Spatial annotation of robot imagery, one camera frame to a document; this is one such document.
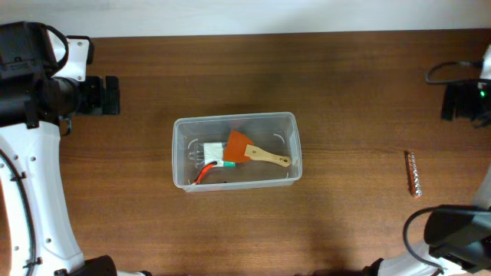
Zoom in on clear plastic container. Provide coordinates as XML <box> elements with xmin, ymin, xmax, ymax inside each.
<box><xmin>172</xmin><ymin>112</ymin><xmax>302</xmax><ymax>192</ymax></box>

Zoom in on red-handled pliers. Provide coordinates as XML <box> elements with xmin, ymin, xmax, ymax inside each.
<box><xmin>191</xmin><ymin>161</ymin><xmax>225</xmax><ymax>185</ymax></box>

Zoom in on orange scraper with wooden handle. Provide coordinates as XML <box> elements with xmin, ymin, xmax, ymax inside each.
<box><xmin>223</xmin><ymin>130</ymin><xmax>292</xmax><ymax>167</ymax></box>

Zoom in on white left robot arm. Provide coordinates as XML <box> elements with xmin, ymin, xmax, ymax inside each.
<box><xmin>1</xmin><ymin>21</ymin><xmax>120</xmax><ymax>275</ymax></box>

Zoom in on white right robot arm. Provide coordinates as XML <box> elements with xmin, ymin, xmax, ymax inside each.
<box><xmin>361</xmin><ymin>79</ymin><xmax>490</xmax><ymax>276</ymax></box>

